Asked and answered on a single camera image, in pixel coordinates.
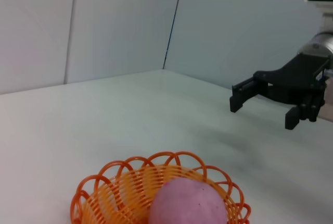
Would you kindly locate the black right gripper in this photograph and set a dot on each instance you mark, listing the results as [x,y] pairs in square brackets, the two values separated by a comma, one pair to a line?
[294,78]

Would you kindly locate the pink plush peach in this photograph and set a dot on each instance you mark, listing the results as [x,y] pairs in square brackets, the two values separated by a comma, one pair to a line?
[187,203]

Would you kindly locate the orange woven plastic basket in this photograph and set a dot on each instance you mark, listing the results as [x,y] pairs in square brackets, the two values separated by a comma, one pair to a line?
[125,190]

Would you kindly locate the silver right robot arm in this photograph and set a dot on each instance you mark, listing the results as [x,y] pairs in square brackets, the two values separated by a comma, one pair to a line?
[320,44]

